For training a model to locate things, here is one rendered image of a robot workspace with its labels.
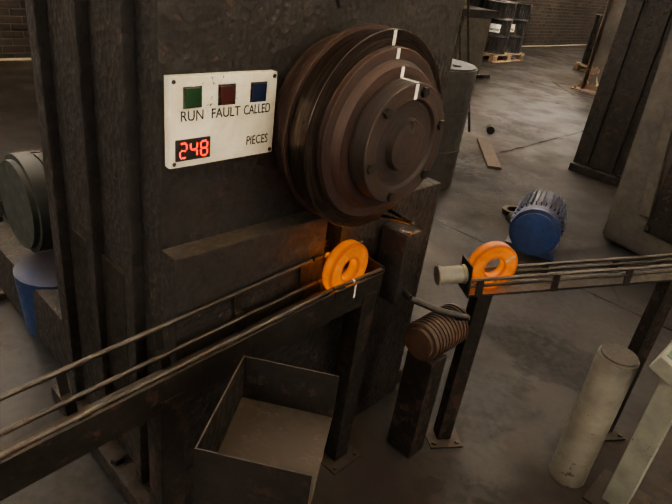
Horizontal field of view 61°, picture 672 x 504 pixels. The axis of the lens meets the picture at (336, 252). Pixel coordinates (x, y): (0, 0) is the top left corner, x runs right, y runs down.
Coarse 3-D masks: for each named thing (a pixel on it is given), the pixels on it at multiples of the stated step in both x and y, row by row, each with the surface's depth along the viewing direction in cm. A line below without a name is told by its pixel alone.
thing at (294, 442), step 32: (256, 384) 122; (288, 384) 120; (320, 384) 119; (224, 416) 112; (256, 416) 120; (288, 416) 121; (320, 416) 122; (224, 448) 113; (256, 448) 114; (288, 448) 114; (320, 448) 115; (224, 480) 99; (256, 480) 97; (288, 480) 96
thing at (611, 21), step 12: (612, 0) 855; (624, 0) 845; (612, 12) 860; (600, 24) 864; (612, 24) 864; (600, 36) 878; (612, 36) 868; (600, 48) 884; (600, 60) 889; (588, 72) 902; (600, 72) 893; (588, 84) 910
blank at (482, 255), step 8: (480, 248) 170; (488, 248) 168; (496, 248) 169; (504, 248) 170; (472, 256) 171; (480, 256) 169; (488, 256) 170; (496, 256) 170; (504, 256) 171; (512, 256) 172; (472, 264) 170; (480, 264) 170; (504, 264) 173; (512, 264) 173; (480, 272) 172; (488, 272) 176; (496, 272) 175; (504, 272) 174; (512, 272) 175; (504, 280) 176; (488, 288) 176
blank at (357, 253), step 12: (348, 240) 152; (336, 252) 149; (348, 252) 150; (360, 252) 154; (324, 264) 150; (336, 264) 148; (360, 264) 157; (324, 276) 150; (336, 276) 150; (348, 276) 157
